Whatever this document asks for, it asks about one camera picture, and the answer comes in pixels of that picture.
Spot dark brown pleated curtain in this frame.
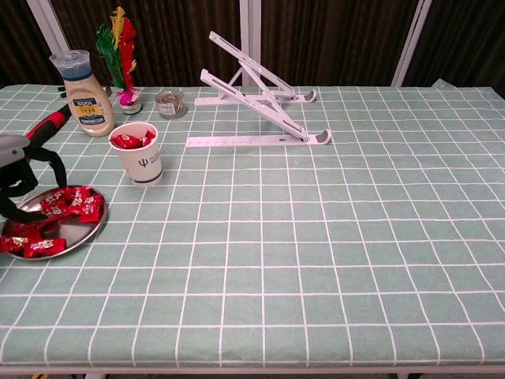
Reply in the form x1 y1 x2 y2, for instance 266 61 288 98
50 0 242 88
260 0 420 87
0 0 52 88
402 0 505 99

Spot red black claw hammer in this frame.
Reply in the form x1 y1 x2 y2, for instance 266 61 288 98
24 84 114 140

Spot green checked tablecloth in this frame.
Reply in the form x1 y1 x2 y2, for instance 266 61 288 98
0 78 505 370

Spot colourful toy figure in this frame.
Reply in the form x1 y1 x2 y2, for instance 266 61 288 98
95 6 143 115

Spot beige dressing bottle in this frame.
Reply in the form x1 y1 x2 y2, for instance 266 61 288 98
48 49 116 138

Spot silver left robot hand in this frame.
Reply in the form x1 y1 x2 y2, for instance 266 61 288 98
0 133 69 223

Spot round metal plate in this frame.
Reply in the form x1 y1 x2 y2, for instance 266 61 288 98
2 183 110 261

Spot white partition post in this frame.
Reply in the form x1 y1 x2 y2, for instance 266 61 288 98
25 0 72 56
239 0 262 88
390 0 433 87

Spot white folding laptop stand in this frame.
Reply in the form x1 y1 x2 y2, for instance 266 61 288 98
185 30 332 148

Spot white paper cup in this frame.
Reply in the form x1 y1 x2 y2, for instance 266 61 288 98
108 122 164 186

